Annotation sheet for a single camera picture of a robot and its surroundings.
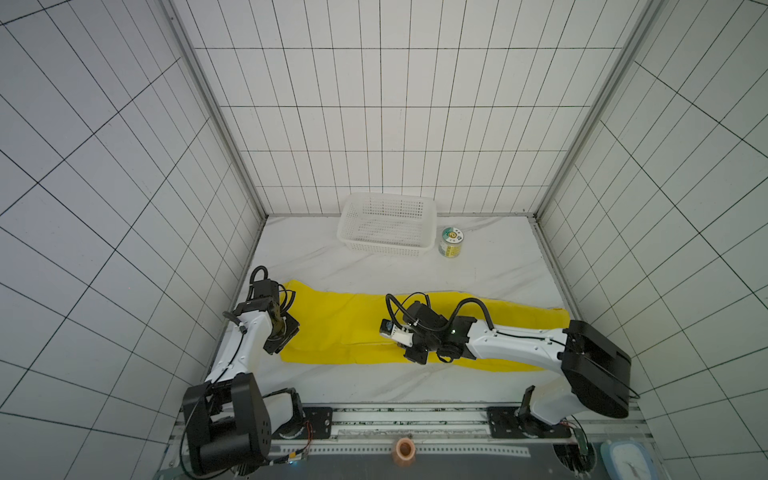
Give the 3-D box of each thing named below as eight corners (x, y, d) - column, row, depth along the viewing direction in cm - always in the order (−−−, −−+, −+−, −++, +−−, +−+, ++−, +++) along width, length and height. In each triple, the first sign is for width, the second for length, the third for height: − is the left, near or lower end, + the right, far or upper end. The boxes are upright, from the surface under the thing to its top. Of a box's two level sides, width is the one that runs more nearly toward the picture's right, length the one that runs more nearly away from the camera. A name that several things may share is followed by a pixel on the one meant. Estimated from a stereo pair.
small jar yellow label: (439, 258, 109) (443, 243, 102) (437, 242, 114) (440, 226, 107) (460, 258, 109) (465, 243, 102) (456, 242, 114) (461, 226, 107)
